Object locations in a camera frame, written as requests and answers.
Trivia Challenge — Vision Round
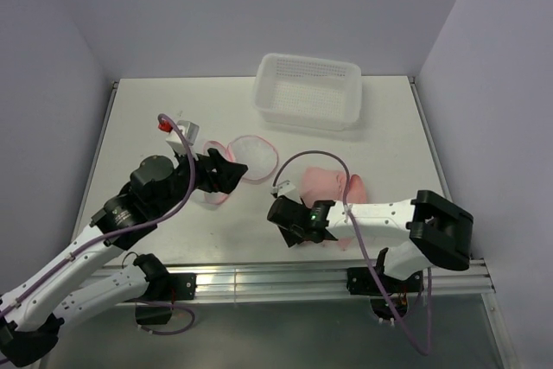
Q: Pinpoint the pink bra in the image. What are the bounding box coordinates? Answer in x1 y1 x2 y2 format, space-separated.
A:
298 165 369 251

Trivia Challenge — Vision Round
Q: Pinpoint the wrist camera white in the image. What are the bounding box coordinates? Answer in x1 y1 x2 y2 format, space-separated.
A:
158 120 200 155
270 180 299 201

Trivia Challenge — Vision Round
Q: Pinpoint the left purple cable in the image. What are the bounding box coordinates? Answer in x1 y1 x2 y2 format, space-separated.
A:
0 113 198 318

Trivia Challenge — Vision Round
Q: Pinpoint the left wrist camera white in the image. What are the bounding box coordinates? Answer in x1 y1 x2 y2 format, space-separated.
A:
158 120 200 155

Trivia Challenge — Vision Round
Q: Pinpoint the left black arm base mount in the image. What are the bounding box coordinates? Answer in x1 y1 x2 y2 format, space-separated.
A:
134 273 196 328

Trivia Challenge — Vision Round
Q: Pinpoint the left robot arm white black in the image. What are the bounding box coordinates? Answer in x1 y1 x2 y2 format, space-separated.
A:
1 149 248 367

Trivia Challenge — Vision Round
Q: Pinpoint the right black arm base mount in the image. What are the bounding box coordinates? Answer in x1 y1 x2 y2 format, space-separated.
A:
346 267 424 324

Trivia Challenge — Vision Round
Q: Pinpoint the white plastic perforated basket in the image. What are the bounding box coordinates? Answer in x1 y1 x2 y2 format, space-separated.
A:
252 54 363 131

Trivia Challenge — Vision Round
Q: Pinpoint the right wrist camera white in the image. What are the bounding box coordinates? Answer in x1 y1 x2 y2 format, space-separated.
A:
270 180 299 201

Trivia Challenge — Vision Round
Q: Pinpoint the aluminium rail frame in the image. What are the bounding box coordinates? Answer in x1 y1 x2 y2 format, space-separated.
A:
81 258 494 306

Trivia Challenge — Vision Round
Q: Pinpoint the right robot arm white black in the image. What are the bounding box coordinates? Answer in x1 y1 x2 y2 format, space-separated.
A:
267 190 474 291

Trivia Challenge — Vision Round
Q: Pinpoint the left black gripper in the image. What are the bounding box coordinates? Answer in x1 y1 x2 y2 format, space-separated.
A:
153 143 246 217

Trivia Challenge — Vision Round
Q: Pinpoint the white mesh laundry bag pink zipper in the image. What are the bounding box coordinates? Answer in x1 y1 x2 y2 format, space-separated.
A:
189 135 280 207

